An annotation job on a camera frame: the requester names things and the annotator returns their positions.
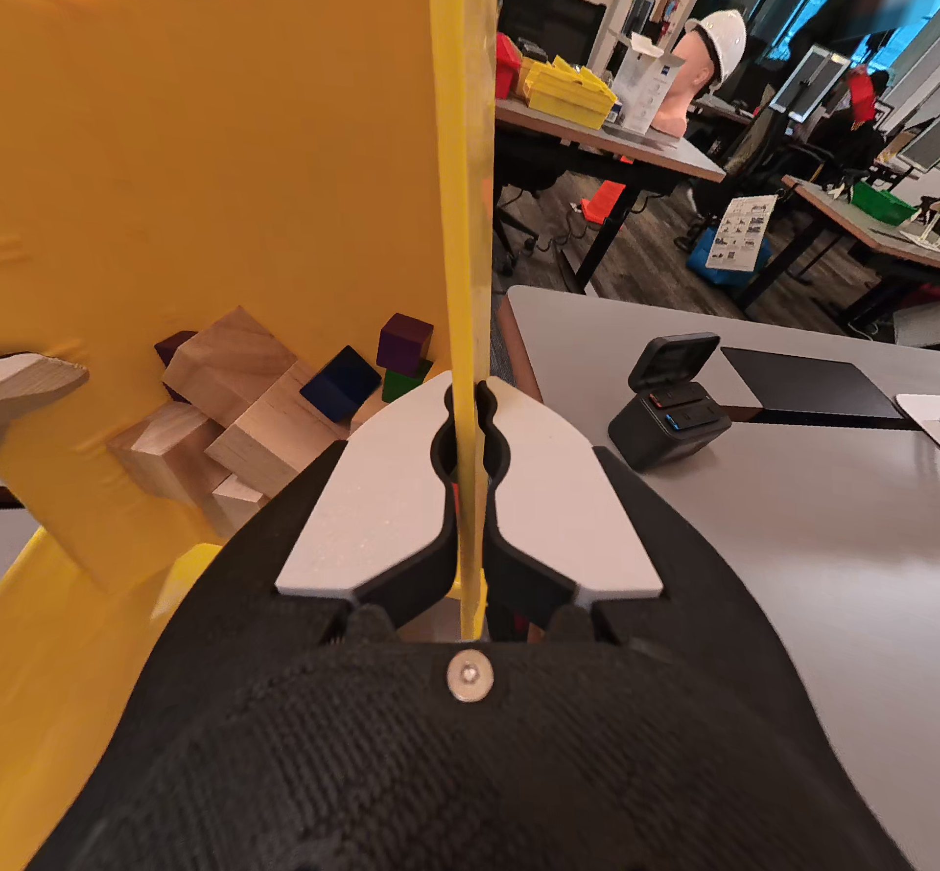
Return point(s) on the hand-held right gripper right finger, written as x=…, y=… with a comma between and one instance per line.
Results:
x=565, y=519

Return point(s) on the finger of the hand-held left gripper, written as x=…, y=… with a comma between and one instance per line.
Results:
x=37, y=383

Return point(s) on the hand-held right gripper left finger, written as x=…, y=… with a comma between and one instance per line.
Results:
x=374, y=511

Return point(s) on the pile of coloured wooden cubes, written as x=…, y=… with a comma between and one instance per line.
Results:
x=242, y=401

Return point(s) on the yellow plastic box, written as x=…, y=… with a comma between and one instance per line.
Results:
x=220, y=152
x=51, y=665

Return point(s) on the blue storage box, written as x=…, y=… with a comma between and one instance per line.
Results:
x=709, y=254

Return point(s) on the white carton box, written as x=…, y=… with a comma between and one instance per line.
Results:
x=646, y=89

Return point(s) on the black battery charging case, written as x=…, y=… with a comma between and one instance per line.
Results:
x=665, y=416

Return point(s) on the black flat tablet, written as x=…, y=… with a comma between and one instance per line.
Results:
x=808, y=383

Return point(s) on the orange plastic part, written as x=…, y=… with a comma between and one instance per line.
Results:
x=603, y=199

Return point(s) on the white printed leaflet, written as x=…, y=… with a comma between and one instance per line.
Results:
x=742, y=232

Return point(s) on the black office chair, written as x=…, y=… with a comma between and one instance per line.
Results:
x=742, y=152
x=518, y=174

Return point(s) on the grey desk with black legs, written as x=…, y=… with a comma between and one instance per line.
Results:
x=837, y=214
x=646, y=144

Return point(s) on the yellow lidded bin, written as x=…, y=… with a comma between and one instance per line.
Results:
x=569, y=93

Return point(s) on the mannequin head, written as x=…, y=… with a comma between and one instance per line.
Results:
x=679, y=89

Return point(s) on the green plastic bin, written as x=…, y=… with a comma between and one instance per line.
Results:
x=881, y=203

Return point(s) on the red plastic bin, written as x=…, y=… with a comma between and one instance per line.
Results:
x=507, y=67

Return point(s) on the computer monitor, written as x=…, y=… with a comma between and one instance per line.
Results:
x=808, y=82

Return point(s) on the white hard hat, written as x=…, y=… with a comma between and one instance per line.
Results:
x=723, y=38

